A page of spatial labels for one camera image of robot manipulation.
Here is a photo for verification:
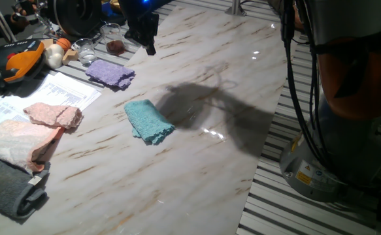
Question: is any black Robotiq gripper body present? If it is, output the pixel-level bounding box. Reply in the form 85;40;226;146
118;0;154;29

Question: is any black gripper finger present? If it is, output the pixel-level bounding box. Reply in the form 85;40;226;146
124;18;157;56
149;12;160;45

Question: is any teal terry cloth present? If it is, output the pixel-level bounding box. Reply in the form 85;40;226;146
124;99;176;146

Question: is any purple terry cloth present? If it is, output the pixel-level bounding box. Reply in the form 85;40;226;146
85;59;136;90

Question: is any small pink terry cloth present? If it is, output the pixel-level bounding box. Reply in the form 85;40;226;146
23;102;84;129

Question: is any person hand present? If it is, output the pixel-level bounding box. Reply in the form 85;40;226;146
9;0;38;27

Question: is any gold shiny object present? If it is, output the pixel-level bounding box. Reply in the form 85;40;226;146
108;0;123;13

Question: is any blue object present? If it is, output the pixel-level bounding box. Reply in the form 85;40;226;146
101;1;114;17

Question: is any glass beaker with brown powder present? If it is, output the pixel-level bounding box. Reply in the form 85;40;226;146
99;23;126;56

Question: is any glass beaker with clear liquid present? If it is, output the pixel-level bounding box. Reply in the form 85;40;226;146
71;38;98;66

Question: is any large black round device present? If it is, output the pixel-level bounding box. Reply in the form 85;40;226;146
46;0;103;37

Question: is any notched wooden block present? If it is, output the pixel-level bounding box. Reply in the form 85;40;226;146
61;48;79;65

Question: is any small orange toy basketball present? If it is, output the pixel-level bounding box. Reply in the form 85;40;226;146
56;37;72;52

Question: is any white garlic shaped toy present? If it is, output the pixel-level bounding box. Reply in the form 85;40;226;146
42;43;65;70

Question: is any printed white paper sheet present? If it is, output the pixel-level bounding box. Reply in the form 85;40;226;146
0;97;31;138
12;72;103;112

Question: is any orange black teach pendant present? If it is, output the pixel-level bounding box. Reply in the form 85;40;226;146
0;39;46;88

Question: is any large pink white towel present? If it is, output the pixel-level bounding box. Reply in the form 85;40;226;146
0;119;66;173

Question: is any gray folded towel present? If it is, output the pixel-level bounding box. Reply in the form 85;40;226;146
0;156;51;220

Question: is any metal post base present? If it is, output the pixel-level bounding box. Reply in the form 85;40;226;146
225;0;247;16

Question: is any black cable bundle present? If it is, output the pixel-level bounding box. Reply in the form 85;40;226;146
280;0;329;170

